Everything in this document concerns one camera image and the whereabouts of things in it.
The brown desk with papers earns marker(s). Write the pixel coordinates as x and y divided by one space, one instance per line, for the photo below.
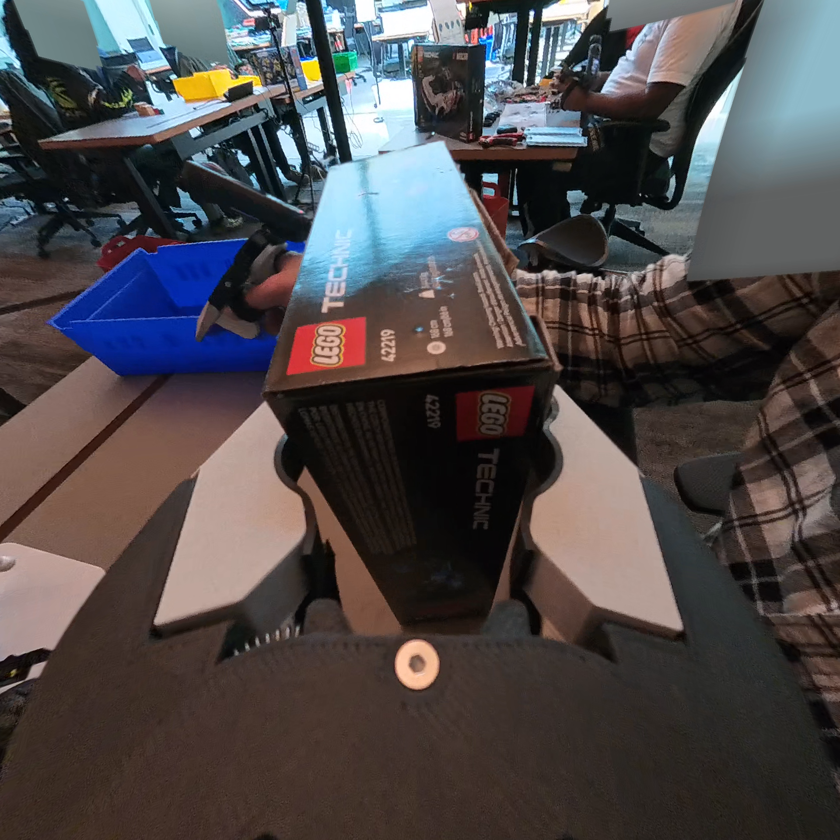
485 149

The person's right forearm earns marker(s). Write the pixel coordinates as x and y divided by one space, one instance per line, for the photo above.
656 328

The blue plastic bin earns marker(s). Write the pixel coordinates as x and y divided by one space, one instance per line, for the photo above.
131 341

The black office chair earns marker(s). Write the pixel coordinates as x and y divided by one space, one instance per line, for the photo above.
682 170
39 190

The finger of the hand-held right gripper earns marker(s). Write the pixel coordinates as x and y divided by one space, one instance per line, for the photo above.
243 327
208 321

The black cardboard toy box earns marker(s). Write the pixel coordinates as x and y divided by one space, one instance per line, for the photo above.
407 262

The person's right hand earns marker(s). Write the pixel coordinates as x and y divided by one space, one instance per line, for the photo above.
275 292

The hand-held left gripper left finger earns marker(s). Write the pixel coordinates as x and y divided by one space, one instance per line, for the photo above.
243 538

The small green bin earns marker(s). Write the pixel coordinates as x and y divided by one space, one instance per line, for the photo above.
344 62

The black printed box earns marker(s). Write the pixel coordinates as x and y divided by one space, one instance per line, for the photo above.
449 92

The grey desk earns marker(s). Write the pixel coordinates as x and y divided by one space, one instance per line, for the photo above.
98 446

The grey chair shell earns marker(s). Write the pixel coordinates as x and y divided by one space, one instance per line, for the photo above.
571 239

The yellow bin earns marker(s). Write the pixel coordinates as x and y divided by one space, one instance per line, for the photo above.
203 85

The black pole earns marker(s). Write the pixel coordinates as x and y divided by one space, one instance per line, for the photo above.
328 79

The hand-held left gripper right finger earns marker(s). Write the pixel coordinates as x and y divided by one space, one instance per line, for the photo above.
590 544

